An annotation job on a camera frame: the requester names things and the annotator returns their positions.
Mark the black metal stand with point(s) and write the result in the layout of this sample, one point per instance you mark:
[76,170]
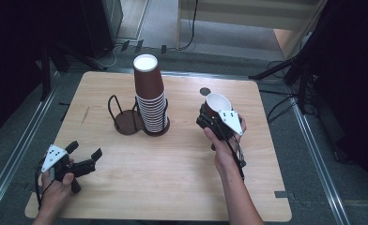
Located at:
[301,81]
[46,72]

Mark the person's left hand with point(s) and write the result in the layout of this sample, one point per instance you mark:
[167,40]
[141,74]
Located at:
[55,195]

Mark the metal floor rail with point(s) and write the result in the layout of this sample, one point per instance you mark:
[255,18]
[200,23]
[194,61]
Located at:
[319,162]
[19,146]

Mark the stack of brown paper cups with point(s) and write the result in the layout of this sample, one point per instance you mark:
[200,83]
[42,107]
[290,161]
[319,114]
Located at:
[150,93]

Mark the person's right hand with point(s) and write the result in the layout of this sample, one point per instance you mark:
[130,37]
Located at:
[226,156]

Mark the black plug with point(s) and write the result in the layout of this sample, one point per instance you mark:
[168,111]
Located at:
[163,49]
[139,43]
[125,45]

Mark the dark tape piece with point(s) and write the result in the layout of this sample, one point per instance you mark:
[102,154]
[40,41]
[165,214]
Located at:
[281,194]

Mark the round black table grommet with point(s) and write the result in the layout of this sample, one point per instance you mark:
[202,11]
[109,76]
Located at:
[204,90]

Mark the dark cabinet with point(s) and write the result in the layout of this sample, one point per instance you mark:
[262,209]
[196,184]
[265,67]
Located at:
[102,25]

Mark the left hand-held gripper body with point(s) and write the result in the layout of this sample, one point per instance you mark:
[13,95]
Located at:
[54,156]

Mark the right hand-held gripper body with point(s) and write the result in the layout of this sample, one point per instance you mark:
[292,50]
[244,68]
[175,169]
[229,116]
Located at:
[232,122]

